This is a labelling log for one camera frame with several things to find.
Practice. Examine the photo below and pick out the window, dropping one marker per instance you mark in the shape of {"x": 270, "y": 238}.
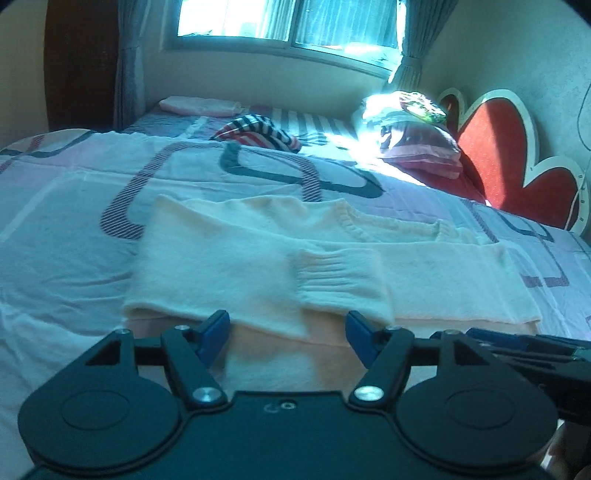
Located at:
{"x": 286, "y": 23}

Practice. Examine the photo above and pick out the patterned bed quilt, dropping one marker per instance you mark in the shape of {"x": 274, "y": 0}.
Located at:
{"x": 69, "y": 221}

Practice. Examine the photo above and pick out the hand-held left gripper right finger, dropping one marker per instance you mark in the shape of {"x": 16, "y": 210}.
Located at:
{"x": 359, "y": 332}

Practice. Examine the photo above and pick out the white knitted sweater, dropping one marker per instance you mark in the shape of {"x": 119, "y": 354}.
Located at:
{"x": 258, "y": 258}

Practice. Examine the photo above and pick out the striped bed sheet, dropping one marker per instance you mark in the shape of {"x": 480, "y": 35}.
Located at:
{"x": 318, "y": 124}

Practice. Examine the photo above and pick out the stack of striped pillows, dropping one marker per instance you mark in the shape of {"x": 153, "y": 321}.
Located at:
{"x": 415, "y": 147}

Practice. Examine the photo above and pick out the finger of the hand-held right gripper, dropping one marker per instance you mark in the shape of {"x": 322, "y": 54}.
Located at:
{"x": 517, "y": 340}
{"x": 554, "y": 383}

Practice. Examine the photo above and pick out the red heart-shaped headboard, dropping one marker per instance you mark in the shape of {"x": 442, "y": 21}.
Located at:
{"x": 498, "y": 152}

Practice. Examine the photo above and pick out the striped garment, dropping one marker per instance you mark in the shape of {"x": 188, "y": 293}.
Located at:
{"x": 258, "y": 131}

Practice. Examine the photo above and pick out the pink folded cloth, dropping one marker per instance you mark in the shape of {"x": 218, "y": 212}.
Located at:
{"x": 198, "y": 105}

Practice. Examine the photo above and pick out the dark wooden wardrobe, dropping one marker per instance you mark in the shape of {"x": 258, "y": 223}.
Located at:
{"x": 81, "y": 64}

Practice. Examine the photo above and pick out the grey curtain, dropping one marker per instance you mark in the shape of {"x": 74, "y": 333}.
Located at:
{"x": 413, "y": 41}
{"x": 131, "y": 64}

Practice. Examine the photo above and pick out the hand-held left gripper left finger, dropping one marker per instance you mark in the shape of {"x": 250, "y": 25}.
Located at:
{"x": 216, "y": 328}

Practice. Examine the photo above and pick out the colourful bundle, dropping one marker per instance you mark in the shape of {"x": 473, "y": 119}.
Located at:
{"x": 422, "y": 106}

